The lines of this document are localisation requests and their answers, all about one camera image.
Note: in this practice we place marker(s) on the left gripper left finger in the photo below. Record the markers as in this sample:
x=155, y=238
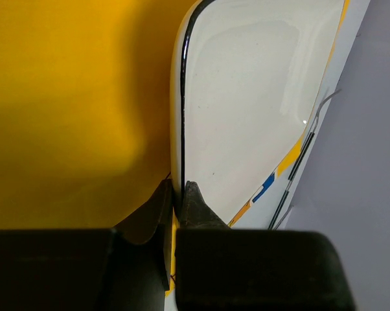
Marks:
x=126, y=267

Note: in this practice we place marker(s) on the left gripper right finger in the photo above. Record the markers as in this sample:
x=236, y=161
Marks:
x=220, y=268

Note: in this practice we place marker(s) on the yellow printed cloth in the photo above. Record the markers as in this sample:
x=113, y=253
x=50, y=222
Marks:
x=84, y=109

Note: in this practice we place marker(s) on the white rectangular plate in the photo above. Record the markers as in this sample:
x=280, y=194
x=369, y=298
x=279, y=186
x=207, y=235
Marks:
x=244, y=83

